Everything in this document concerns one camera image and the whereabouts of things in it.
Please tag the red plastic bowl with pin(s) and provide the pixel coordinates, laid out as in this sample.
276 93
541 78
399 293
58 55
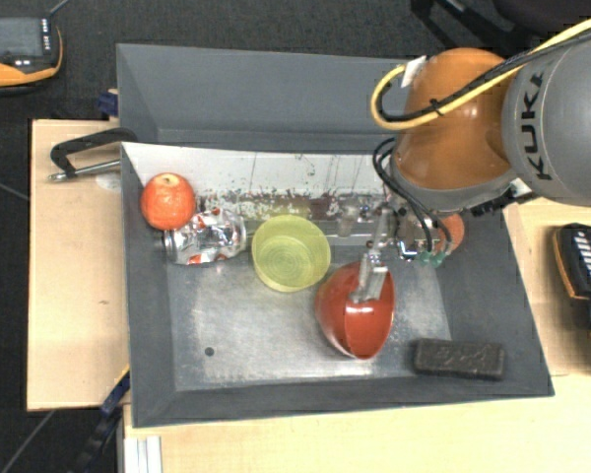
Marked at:
359 325

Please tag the crushed silver and red can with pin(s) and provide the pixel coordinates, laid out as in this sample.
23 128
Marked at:
204 238

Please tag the grey metal bin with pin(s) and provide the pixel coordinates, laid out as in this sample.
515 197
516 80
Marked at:
256 333

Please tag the orange fruit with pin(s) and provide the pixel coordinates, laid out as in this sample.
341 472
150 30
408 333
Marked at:
167 202

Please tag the black cylinder on white bracket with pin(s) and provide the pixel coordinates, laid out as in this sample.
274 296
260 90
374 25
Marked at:
492 204

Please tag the clear glass thing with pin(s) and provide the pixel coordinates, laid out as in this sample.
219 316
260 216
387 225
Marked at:
346 224

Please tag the dark flat block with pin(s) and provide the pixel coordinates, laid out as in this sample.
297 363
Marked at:
458 360

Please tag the small orange ball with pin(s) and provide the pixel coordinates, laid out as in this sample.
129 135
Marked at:
455 229

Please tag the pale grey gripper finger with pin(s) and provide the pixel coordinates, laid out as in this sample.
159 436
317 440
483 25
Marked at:
378 281
361 279

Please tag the yellow plastic cup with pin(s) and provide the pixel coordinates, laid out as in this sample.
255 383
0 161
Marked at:
289 256

